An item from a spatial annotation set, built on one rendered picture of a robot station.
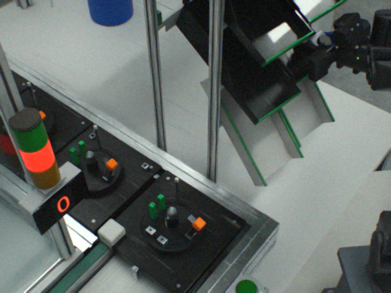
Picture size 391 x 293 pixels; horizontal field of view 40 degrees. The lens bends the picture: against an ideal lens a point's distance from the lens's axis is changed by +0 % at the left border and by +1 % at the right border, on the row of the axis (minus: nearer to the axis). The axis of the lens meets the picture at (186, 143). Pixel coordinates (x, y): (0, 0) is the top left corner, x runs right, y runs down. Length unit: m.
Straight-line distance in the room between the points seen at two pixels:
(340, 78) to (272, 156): 1.81
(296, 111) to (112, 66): 0.67
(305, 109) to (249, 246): 0.39
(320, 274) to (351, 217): 0.19
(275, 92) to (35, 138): 0.55
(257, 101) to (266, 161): 0.20
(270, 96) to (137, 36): 0.82
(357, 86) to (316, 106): 1.64
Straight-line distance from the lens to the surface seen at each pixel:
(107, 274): 1.25
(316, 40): 1.23
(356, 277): 1.11
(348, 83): 3.06
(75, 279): 1.22
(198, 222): 1.11
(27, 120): 0.86
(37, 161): 0.91
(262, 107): 1.15
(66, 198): 1.01
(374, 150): 1.58
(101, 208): 1.27
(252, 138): 1.27
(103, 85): 1.71
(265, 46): 1.04
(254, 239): 1.24
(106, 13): 1.91
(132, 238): 1.22
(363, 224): 1.42
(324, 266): 1.34
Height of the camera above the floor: 2.01
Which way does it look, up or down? 49 degrees down
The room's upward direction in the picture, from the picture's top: 2 degrees counter-clockwise
